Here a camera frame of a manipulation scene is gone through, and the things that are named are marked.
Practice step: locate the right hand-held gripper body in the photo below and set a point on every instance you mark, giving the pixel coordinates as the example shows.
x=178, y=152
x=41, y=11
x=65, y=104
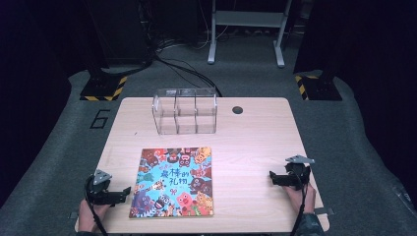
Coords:
x=296, y=175

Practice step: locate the clear acrylic book rack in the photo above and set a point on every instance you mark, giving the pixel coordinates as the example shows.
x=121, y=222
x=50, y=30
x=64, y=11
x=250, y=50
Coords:
x=185, y=111

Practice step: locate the black yellow-striped stand base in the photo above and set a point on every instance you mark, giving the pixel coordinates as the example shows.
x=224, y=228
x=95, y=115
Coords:
x=104, y=87
x=319, y=87

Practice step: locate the dark cabinet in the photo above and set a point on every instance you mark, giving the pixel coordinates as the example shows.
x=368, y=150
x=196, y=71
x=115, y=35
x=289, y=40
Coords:
x=118, y=31

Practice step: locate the grey tape strip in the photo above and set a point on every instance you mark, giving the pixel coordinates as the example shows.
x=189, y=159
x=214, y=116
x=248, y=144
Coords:
x=324, y=211
x=72, y=215

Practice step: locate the person's left hand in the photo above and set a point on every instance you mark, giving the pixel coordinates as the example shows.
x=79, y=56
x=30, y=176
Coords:
x=88, y=216

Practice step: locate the round black table grommet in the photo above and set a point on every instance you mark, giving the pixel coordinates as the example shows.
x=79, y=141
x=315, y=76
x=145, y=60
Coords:
x=237, y=110

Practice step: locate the person's right hand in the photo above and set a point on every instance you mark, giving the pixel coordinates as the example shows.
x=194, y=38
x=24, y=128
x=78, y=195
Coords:
x=299, y=200

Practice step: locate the colourful picture book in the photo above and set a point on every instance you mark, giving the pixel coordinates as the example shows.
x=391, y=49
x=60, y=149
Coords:
x=173, y=182

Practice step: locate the white metal stand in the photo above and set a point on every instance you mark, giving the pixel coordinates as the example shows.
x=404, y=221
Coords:
x=246, y=32

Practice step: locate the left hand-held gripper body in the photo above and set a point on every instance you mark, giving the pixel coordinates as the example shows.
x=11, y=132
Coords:
x=101, y=193

